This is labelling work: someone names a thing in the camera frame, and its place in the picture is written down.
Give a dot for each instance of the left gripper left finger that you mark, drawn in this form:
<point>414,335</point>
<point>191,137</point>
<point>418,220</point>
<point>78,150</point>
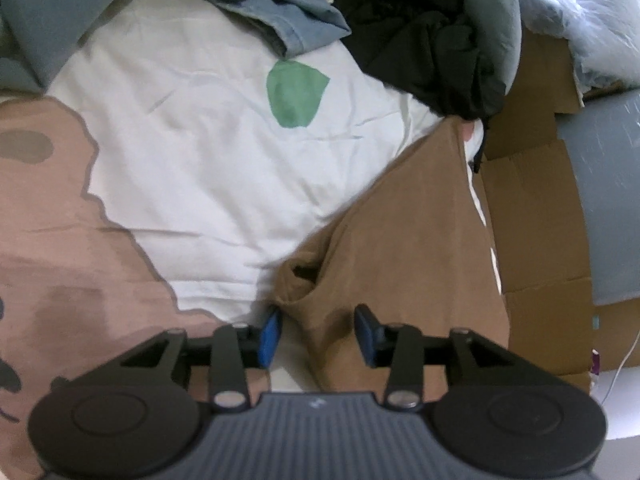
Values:
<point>235,348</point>

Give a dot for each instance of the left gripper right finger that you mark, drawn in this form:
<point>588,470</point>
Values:
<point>400,349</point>

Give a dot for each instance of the brown t-shirt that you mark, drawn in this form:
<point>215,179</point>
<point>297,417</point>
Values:
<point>412,248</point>

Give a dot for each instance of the brown cardboard sheet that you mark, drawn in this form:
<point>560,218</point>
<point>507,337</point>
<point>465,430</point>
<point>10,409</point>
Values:
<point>532,201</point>

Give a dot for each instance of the cream cartoon print blanket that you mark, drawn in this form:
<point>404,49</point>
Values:
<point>169,169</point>

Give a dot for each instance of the black crumpled garment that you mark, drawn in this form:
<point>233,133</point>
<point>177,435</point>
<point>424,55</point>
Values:
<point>428,48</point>

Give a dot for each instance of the grey neck pillow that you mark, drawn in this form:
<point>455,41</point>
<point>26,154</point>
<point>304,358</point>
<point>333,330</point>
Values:
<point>500,34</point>

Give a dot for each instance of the white pillow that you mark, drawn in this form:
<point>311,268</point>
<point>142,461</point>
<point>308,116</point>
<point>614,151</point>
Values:
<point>603,36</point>

